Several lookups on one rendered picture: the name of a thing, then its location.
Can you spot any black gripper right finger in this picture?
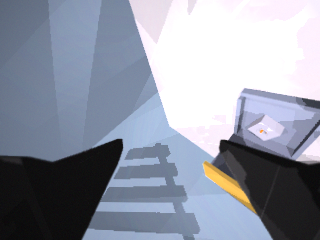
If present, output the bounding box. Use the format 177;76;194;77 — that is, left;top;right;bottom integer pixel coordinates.
218;140;320;240

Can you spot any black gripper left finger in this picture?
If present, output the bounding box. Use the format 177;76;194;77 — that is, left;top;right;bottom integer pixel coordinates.
0;139;123;240

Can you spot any light grey block with hole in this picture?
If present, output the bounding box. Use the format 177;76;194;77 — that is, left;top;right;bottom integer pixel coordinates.
248;114;285;140

